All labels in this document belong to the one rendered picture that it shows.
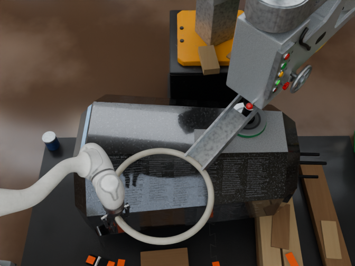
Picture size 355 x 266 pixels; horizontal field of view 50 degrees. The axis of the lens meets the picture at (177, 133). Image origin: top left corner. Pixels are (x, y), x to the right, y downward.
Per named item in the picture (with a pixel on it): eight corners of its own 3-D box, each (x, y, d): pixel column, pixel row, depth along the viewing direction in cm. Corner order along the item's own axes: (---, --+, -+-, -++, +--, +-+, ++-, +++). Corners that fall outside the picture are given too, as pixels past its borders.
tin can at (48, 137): (54, 152, 294) (49, 144, 283) (44, 147, 296) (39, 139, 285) (62, 143, 298) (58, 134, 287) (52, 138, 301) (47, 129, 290)
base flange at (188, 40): (177, 14, 271) (177, 9, 267) (245, 13, 271) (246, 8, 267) (177, 66, 245) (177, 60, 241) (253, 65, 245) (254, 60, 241)
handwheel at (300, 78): (290, 71, 189) (299, 49, 176) (308, 82, 185) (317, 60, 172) (272, 88, 183) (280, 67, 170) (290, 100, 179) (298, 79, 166)
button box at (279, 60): (273, 86, 170) (289, 39, 146) (278, 89, 169) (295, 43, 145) (262, 97, 167) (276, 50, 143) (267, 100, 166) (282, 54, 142)
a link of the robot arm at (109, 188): (130, 203, 154) (117, 178, 160) (128, 186, 141) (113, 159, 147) (105, 216, 150) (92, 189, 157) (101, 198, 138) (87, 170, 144)
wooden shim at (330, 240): (320, 220, 258) (320, 220, 257) (335, 221, 258) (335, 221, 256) (325, 258, 245) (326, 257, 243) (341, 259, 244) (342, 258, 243)
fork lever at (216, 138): (267, 57, 201) (267, 51, 196) (297, 76, 194) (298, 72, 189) (179, 153, 192) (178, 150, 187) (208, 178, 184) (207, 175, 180)
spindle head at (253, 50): (268, 50, 200) (289, -26, 162) (304, 72, 192) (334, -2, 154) (224, 88, 186) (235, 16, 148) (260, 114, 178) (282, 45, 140)
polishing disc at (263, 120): (233, 139, 201) (233, 138, 200) (222, 107, 212) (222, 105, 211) (271, 132, 203) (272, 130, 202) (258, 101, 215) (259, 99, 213)
